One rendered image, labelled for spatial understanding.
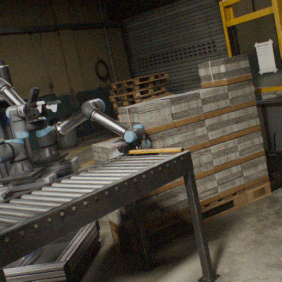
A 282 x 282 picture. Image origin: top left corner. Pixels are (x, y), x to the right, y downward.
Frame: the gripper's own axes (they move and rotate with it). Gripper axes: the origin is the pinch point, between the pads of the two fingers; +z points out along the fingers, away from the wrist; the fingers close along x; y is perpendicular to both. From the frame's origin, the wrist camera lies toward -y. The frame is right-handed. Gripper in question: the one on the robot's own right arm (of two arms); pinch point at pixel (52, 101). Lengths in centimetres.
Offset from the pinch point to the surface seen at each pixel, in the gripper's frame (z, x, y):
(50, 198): 15, 23, 48
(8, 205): -3, 33, 49
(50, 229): 36, 43, 56
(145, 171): 44, -16, 42
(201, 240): 49, -56, 90
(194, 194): 49, -53, 62
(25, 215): 21, 43, 50
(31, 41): -623, -540, -213
